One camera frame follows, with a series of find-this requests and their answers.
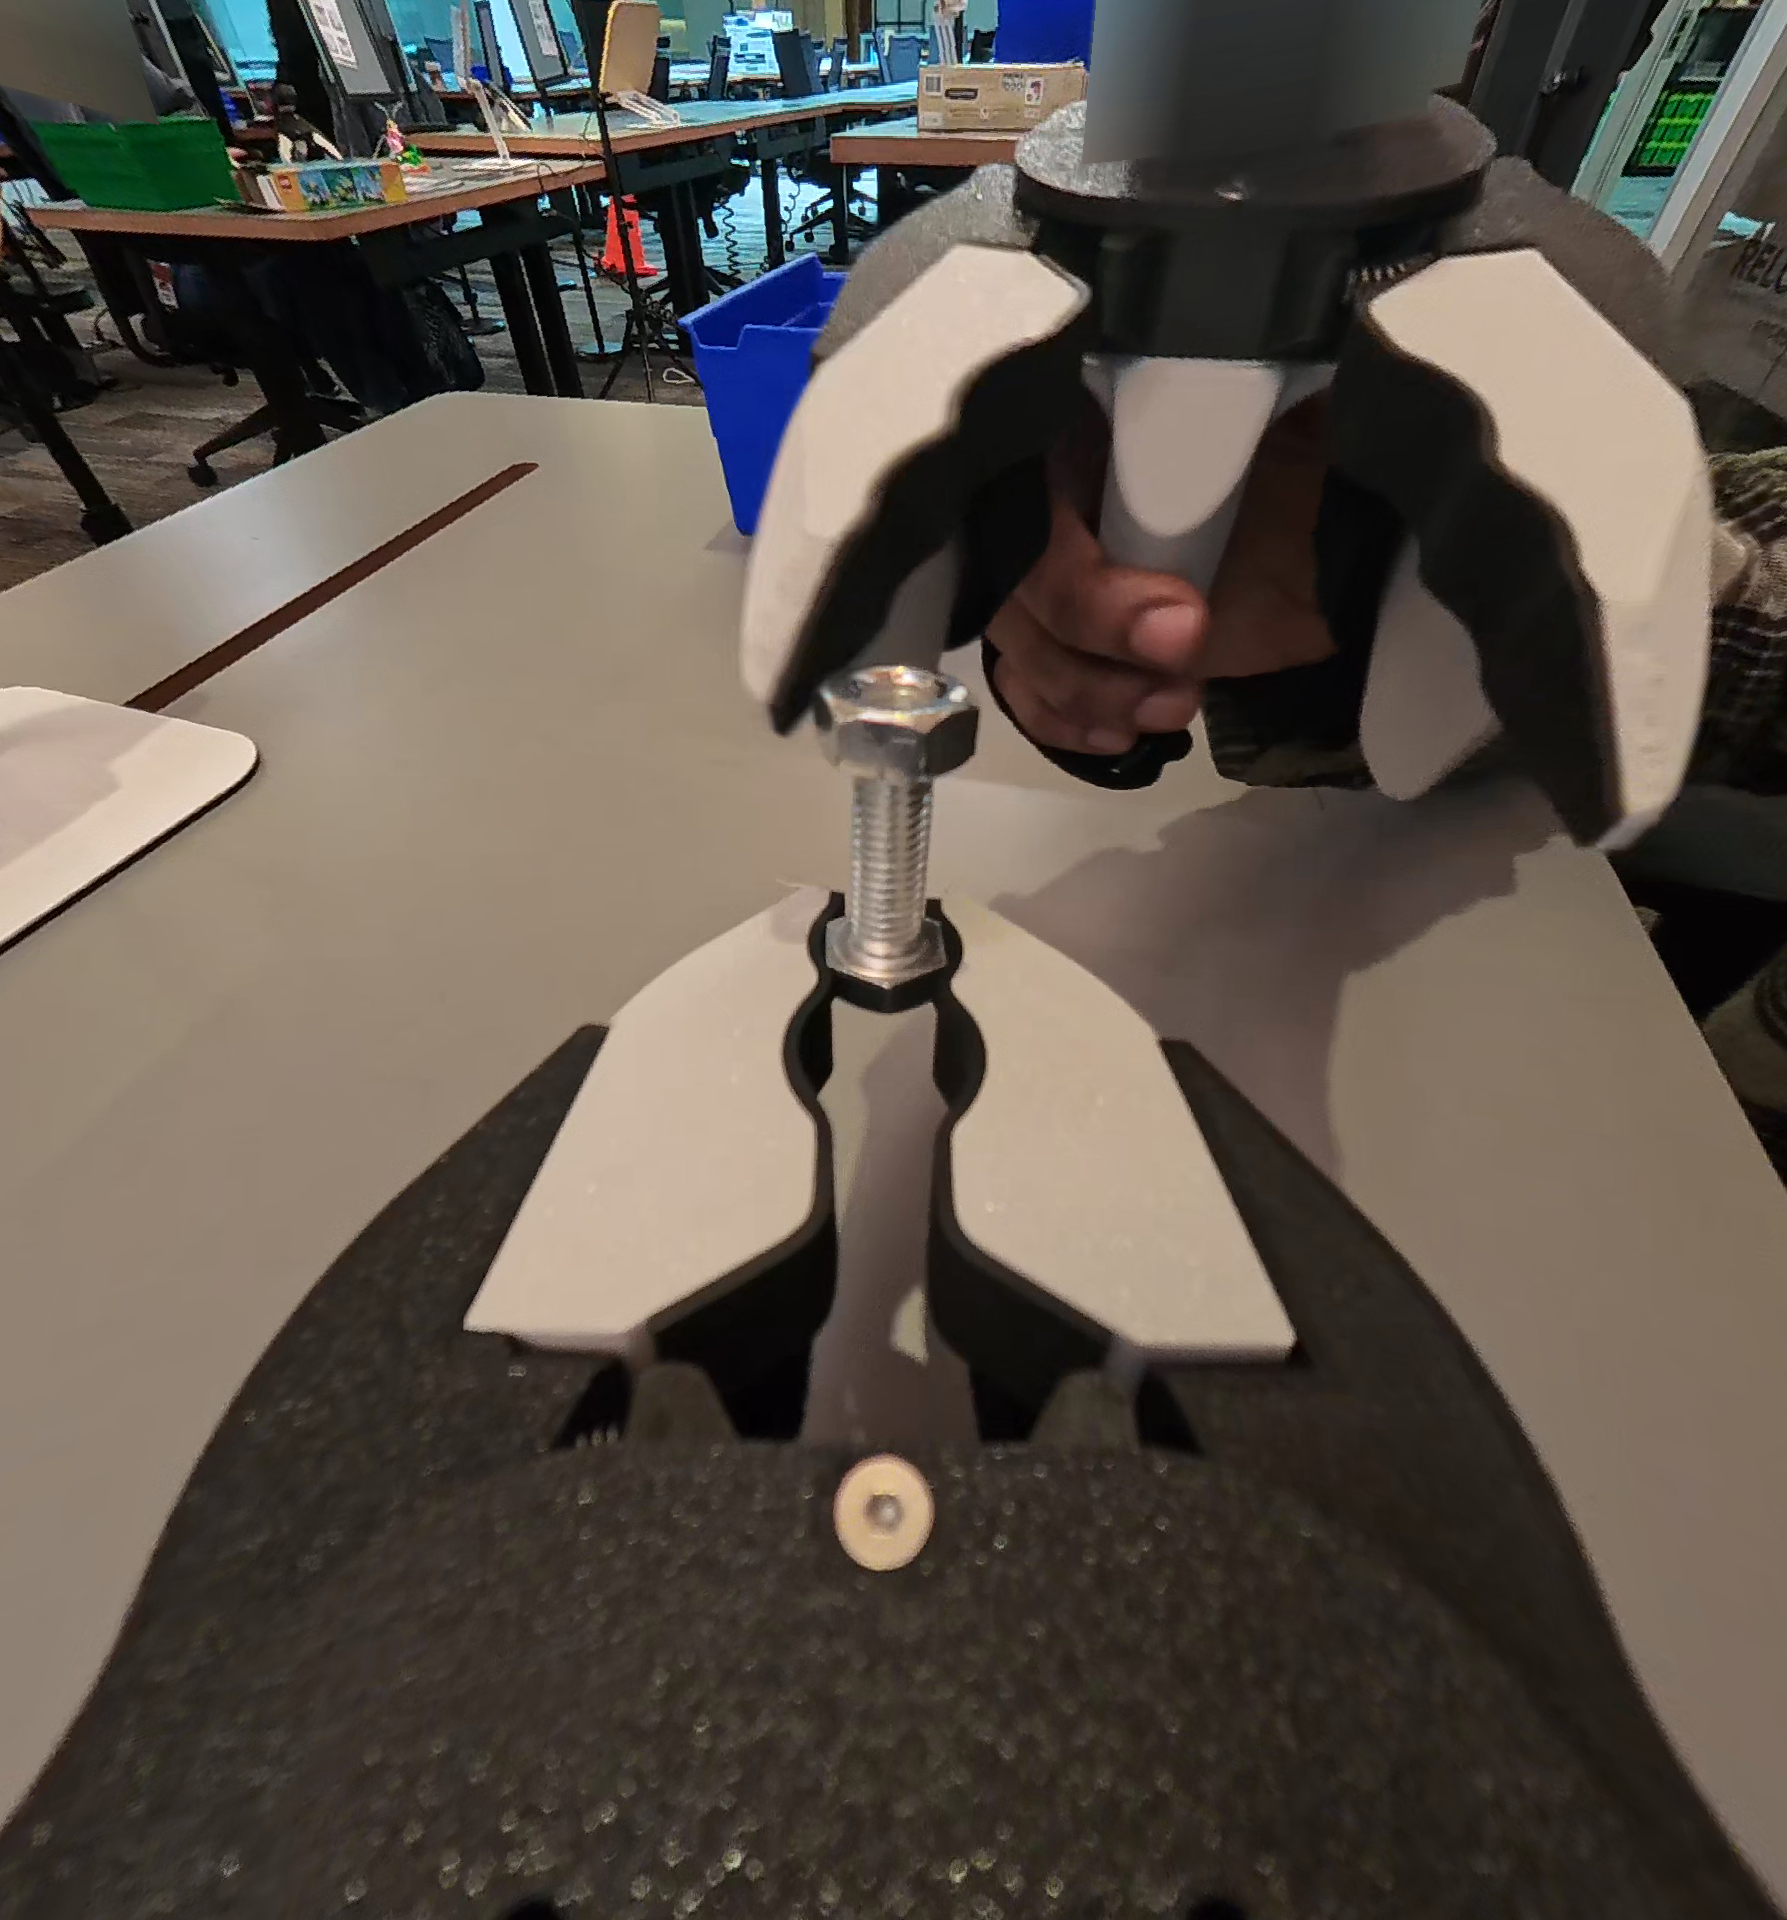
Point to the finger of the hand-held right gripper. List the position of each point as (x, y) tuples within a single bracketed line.
[(1614, 497), (894, 419)]

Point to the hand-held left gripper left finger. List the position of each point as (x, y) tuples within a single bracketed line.
[(652, 1168)]

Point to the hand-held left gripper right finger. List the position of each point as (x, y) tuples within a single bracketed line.
[(1118, 1199)]

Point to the steel hex nut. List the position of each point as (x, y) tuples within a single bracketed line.
[(934, 967)]

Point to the steel hex bolt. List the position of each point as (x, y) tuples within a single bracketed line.
[(894, 840)]

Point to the person's right forearm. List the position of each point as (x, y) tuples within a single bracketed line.
[(1779, 630)]

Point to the person's right hand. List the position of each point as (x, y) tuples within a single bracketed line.
[(1118, 659)]

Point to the blue plastic bin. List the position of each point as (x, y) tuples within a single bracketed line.
[(749, 390)]

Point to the cardboard box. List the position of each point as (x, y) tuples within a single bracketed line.
[(999, 98)]

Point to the wooden-top office desk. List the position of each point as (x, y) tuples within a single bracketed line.
[(383, 195), (907, 149), (685, 129)]

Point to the orange traffic cone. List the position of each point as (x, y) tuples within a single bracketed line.
[(627, 248)]

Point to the drinks fridge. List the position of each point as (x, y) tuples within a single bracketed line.
[(1680, 121)]

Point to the black computer monitor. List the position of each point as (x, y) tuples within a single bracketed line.
[(308, 43), (527, 36)]

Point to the colourful toy box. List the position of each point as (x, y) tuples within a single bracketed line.
[(321, 186)]

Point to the acrylic sign stand white base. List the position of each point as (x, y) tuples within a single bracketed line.
[(128, 780)]

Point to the green plastic crate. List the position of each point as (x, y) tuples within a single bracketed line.
[(128, 162)]

